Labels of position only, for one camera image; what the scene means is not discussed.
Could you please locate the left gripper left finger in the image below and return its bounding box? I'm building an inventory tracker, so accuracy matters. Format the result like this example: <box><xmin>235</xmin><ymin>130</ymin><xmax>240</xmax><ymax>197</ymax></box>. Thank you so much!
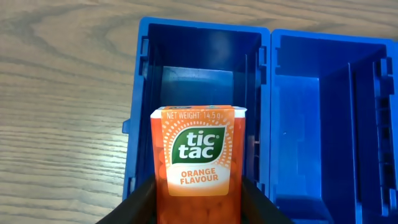
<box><xmin>96</xmin><ymin>174</ymin><xmax>158</xmax><ymax>224</ymax></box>

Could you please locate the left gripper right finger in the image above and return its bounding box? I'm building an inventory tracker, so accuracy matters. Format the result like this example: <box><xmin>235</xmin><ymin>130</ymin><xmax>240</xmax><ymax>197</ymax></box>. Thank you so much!
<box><xmin>241</xmin><ymin>175</ymin><xmax>295</xmax><ymax>224</ymax></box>

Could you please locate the orange candy box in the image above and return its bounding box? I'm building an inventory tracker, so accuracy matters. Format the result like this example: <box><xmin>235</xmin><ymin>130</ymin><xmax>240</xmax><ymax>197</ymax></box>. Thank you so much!
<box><xmin>150</xmin><ymin>105</ymin><xmax>248</xmax><ymax>224</ymax></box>

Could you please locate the blue tray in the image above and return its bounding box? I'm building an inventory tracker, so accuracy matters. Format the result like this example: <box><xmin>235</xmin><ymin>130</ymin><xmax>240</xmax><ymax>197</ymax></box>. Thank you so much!
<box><xmin>121</xmin><ymin>16</ymin><xmax>398</xmax><ymax>224</ymax></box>

